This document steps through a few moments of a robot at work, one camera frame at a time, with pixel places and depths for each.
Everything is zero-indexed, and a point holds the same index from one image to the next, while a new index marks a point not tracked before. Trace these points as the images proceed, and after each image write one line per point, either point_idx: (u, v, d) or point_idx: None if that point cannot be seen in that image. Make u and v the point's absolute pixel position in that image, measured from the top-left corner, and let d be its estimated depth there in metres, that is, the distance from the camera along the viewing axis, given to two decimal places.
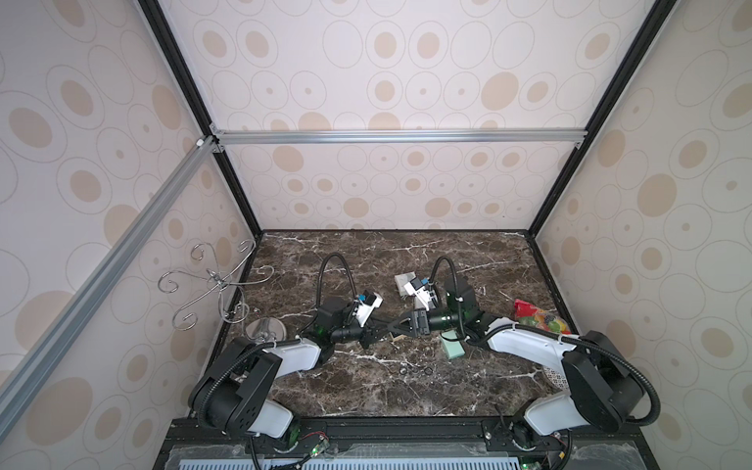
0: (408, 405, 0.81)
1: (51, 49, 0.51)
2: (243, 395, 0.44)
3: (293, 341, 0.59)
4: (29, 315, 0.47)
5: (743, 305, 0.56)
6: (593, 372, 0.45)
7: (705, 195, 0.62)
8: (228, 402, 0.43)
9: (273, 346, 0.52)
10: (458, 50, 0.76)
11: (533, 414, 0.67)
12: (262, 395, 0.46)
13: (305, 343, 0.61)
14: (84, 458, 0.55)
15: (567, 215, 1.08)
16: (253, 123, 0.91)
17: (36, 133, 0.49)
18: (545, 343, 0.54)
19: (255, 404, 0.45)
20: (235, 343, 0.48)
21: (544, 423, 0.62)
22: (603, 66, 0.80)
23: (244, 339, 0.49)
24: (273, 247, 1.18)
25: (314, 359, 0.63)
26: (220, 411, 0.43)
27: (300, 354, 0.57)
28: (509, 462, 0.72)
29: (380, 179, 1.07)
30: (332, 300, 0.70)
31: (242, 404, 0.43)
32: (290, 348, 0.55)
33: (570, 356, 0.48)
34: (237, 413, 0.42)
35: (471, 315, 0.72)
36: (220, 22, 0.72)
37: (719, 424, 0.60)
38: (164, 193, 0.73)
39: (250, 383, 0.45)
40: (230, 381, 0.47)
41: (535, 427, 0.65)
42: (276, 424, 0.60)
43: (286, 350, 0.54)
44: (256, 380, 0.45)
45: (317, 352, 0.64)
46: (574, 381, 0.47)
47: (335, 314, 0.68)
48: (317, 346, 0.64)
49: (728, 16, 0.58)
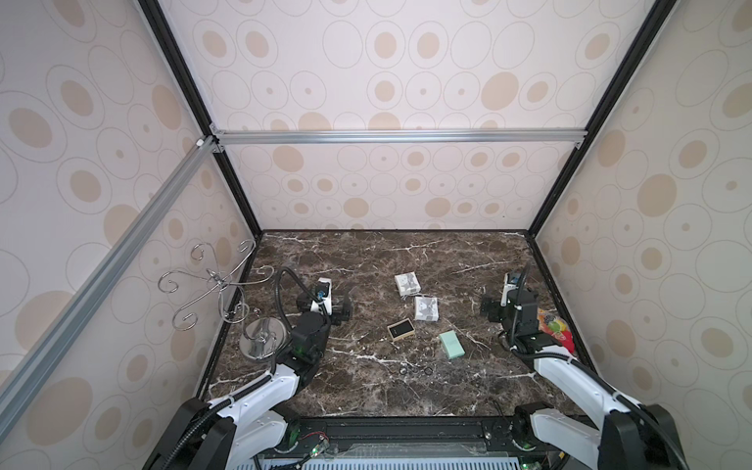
0: (409, 405, 0.81)
1: (51, 48, 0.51)
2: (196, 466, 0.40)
3: (255, 385, 0.53)
4: (29, 314, 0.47)
5: (743, 305, 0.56)
6: (634, 444, 0.41)
7: (704, 194, 0.62)
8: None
9: (230, 400, 0.47)
10: (458, 50, 0.76)
11: (540, 422, 0.64)
12: (222, 460, 0.42)
13: (276, 378, 0.56)
14: (84, 459, 0.55)
15: (567, 215, 1.08)
16: (253, 123, 0.91)
17: (36, 135, 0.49)
18: (596, 392, 0.49)
19: None
20: (185, 408, 0.43)
21: (549, 434, 0.62)
22: (603, 66, 0.80)
23: (195, 403, 0.44)
24: (274, 247, 1.18)
25: (292, 390, 0.59)
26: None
27: (267, 397, 0.52)
28: (509, 461, 0.72)
29: (380, 179, 1.07)
30: (305, 318, 0.62)
31: None
32: (255, 393, 0.51)
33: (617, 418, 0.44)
34: None
35: (526, 328, 0.69)
36: (220, 22, 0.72)
37: (720, 424, 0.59)
38: (164, 193, 0.73)
39: (202, 453, 0.41)
40: (184, 453, 0.43)
41: (535, 430, 0.67)
42: (269, 437, 0.59)
43: (250, 397, 0.50)
44: (209, 448, 0.41)
45: (295, 382, 0.59)
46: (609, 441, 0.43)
47: (309, 337, 0.60)
48: (293, 375, 0.59)
49: (728, 16, 0.58)
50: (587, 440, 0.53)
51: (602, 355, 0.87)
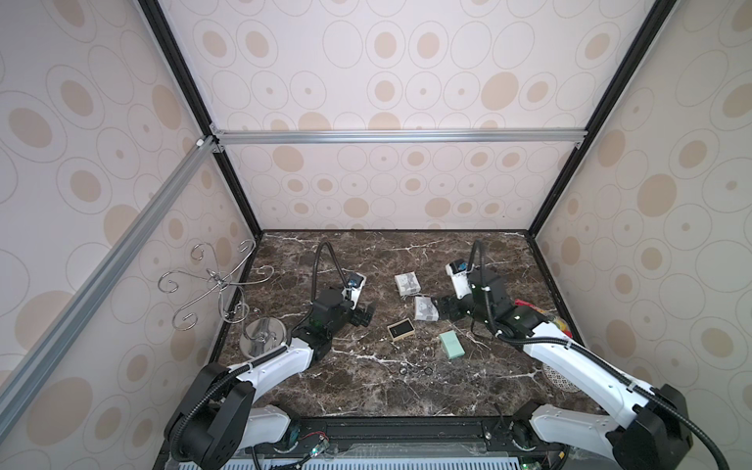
0: (409, 405, 0.81)
1: (50, 48, 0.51)
2: (213, 432, 0.41)
3: (272, 354, 0.53)
4: (29, 315, 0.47)
5: (743, 305, 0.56)
6: (664, 442, 0.38)
7: (704, 194, 0.62)
8: (201, 439, 0.41)
9: (249, 367, 0.48)
10: (458, 50, 0.76)
11: (541, 422, 0.64)
12: (240, 425, 0.43)
13: (292, 349, 0.57)
14: (84, 459, 0.55)
15: (567, 215, 1.08)
16: (253, 123, 0.91)
17: (36, 134, 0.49)
18: (609, 383, 0.45)
19: (233, 436, 0.43)
20: (205, 371, 0.45)
21: (551, 433, 0.61)
22: (603, 66, 0.80)
23: (216, 366, 0.46)
24: (273, 247, 1.18)
25: (305, 363, 0.59)
26: (195, 447, 0.41)
27: (284, 366, 0.53)
28: (509, 462, 0.72)
29: (380, 179, 1.07)
30: (329, 294, 0.66)
31: (214, 443, 0.41)
32: (271, 361, 0.52)
33: (646, 418, 0.41)
34: (211, 450, 0.40)
35: (500, 308, 0.62)
36: (220, 22, 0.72)
37: (719, 425, 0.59)
38: (164, 193, 0.73)
39: (220, 420, 0.42)
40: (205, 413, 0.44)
41: (538, 433, 0.65)
42: (270, 433, 0.59)
43: (266, 364, 0.50)
44: (227, 415, 0.42)
45: (309, 355, 0.60)
46: (633, 437, 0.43)
47: (331, 308, 0.63)
48: (308, 348, 0.59)
49: (728, 16, 0.58)
50: (593, 429, 0.53)
51: (602, 355, 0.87)
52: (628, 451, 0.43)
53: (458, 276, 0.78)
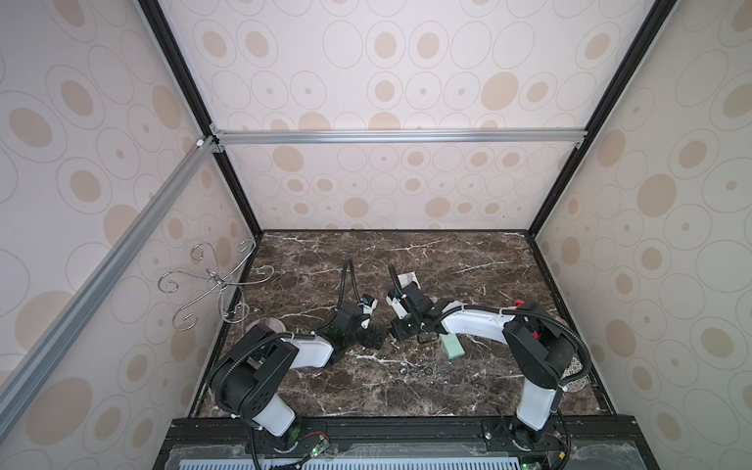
0: (409, 405, 0.81)
1: (50, 49, 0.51)
2: (259, 377, 0.45)
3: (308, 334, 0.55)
4: (30, 315, 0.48)
5: (743, 305, 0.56)
6: (532, 339, 0.49)
7: (704, 194, 0.62)
8: (244, 385, 0.45)
9: (291, 336, 0.54)
10: (458, 49, 0.76)
11: (525, 412, 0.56)
12: (277, 382, 0.47)
13: (319, 340, 0.62)
14: (84, 459, 0.55)
15: (567, 215, 1.08)
16: (253, 123, 0.91)
17: (36, 134, 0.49)
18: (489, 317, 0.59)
19: (267, 391, 0.46)
20: (256, 329, 0.50)
21: (539, 415, 0.62)
22: (602, 66, 0.80)
23: (264, 326, 0.51)
24: (273, 247, 1.18)
25: (326, 357, 0.65)
26: (236, 394, 0.44)
27: (311, 352, 0.58)
28: (509, 462, 0.72)
29: (380, 179, 1.07)
30: (348, 303, 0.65)
31: (258, 387, 0.45)
32: (305, 341, 0.57)
33: (511, 327, 0.53)
34: (251, 397, 0.44)
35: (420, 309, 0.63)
36: (220, 21, 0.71)
37: (719, 424, 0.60)
38: (164, 193, 0.73)
39: (266, 367, 0.46)
40: (247, 365, 0.48)
41: (533, 424, 0.64)
42: (278, 422, 0.60)
43: (302, 342, 0.55)
44: (271, 364, 0.47)
45: (329, 352, 0.65)
46: (516, 351, 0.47)
47: (352, 317, 0.71)
48: (330, 345, 0.65)
49: (729, 15, 0.58)
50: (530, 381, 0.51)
51: (602, 356, 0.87)
52: (527, 365, 0.52)
53: (397, 303, 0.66)
